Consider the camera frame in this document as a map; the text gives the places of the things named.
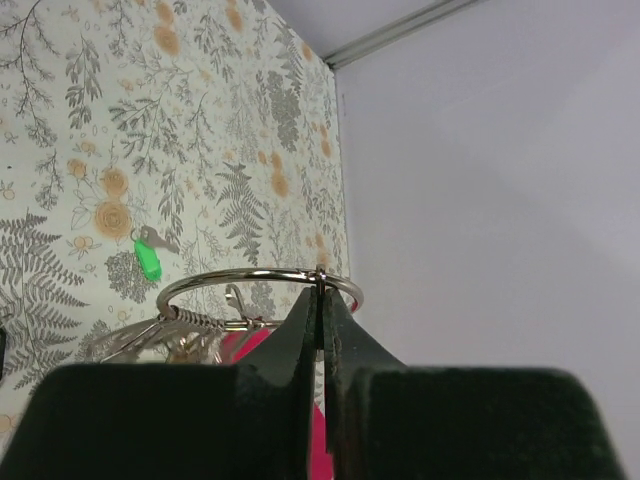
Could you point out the folded magenta cloth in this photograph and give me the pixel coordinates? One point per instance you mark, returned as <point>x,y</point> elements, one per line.
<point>278,362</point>

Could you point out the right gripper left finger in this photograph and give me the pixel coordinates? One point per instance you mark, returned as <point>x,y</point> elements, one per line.
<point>163,421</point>

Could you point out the green tag key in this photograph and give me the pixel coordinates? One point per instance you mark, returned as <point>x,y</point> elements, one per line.
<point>146,241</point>

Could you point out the large metal keyring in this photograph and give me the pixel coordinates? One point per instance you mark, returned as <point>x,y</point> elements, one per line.
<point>179,335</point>

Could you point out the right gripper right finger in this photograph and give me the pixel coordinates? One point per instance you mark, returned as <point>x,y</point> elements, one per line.
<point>387,420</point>

